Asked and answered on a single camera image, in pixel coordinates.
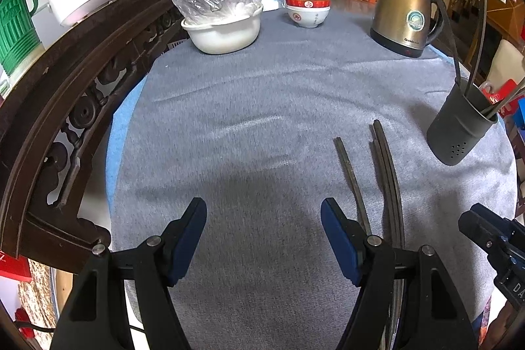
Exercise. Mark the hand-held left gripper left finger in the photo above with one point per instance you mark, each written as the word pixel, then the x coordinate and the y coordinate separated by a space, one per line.
pixel 186 239

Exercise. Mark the green thermos jug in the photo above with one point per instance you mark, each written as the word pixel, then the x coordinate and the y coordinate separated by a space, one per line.
pixel 16 26

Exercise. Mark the dark carved wooden sideboard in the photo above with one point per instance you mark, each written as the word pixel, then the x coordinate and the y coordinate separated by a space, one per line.
pixel 41 128

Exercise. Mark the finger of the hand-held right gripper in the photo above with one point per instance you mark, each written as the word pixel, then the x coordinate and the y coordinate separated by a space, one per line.
pixel 480 225

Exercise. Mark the red plastic chair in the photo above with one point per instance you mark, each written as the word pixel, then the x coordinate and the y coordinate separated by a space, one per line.
pixel 502 91

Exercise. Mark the gold electric kettle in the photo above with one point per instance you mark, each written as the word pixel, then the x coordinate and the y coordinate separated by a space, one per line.
pixel 404 13

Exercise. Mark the grey metal chopstick holder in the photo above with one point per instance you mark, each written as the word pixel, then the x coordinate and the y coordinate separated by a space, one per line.
pixel 459 128

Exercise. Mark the white bowl red band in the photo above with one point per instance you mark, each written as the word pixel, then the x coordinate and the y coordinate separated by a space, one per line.
pixel 306 17
pixel 306 1

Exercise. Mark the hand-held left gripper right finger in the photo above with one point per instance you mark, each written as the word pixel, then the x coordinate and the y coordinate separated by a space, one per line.
pixel 340 239

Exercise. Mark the bright blue cloth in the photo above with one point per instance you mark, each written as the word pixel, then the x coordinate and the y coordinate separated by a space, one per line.
pixel 521 112

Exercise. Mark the grey table cloth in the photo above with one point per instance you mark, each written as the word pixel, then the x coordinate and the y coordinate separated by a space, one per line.
pixel 246 149

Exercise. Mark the beige sofa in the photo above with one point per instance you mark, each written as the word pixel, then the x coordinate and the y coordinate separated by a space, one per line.
pixel 506 59

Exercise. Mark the blue table underlay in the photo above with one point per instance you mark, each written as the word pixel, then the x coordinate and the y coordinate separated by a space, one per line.
pixel 117 136

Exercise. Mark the white ceramic basin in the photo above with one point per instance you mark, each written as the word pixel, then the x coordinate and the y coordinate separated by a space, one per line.
pixel 223 34

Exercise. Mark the red paper bag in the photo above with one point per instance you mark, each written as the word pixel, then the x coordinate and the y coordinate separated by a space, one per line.
pixel 12 268

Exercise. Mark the small red object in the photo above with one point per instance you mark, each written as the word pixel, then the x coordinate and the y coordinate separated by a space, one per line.
pixel 24 323

